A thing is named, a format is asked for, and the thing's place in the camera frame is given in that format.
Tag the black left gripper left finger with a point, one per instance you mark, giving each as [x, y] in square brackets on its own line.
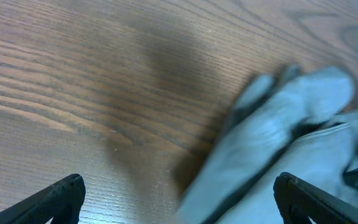
[59, 203]

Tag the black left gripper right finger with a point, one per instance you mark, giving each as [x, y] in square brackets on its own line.
[300, 202]

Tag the grey shorts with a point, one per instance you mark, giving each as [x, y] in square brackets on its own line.
[297, 125]

